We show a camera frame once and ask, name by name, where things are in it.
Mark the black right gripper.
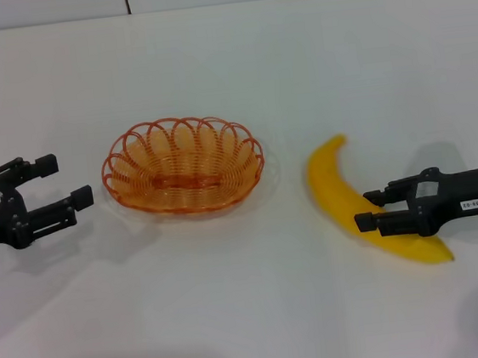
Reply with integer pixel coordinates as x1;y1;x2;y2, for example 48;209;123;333
349;162;478;246

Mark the yellow banana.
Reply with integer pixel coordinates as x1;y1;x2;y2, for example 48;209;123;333
302;122;457;276

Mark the orange woven plastic basket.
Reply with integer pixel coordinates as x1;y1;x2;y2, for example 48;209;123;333
95;107;270;224

